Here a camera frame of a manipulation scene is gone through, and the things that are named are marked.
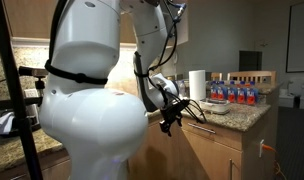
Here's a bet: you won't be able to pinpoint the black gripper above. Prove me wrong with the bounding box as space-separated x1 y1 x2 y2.
159 100 189 137

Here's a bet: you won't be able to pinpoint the wooden drawer with steel handle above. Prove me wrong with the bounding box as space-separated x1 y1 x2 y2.
182 118 242 150

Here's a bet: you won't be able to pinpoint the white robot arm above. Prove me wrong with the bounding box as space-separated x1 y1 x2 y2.
39 0 189 180

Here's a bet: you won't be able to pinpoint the white paper towel roll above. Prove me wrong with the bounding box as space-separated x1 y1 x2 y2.
189 70 206 101

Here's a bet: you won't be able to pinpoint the white rectangular dish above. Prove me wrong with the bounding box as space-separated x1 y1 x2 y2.
199 99 230 114

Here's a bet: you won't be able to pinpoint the pack of water bottles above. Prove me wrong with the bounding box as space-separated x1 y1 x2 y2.
210 80 259 105

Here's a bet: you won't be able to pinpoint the wooden chair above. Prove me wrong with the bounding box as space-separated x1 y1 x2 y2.
210 70 277 85

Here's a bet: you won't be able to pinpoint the lower cabinet door with handle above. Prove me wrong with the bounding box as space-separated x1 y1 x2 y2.
179 130 242 180

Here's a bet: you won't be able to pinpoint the orange power cable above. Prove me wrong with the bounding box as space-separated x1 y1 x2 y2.
261 143 288 180

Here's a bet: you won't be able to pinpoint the camera on mount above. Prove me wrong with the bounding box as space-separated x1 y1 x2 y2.
18 66 48 97

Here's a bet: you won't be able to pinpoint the black camera tripod pole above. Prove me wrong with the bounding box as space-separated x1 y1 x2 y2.
0 0 43 180

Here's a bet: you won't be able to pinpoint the whiteboard on wall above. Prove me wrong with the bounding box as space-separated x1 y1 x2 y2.
286 2 304 73

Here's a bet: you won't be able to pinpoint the upper wooden wall cabinets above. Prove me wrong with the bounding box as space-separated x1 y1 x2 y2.
1 0 190 47

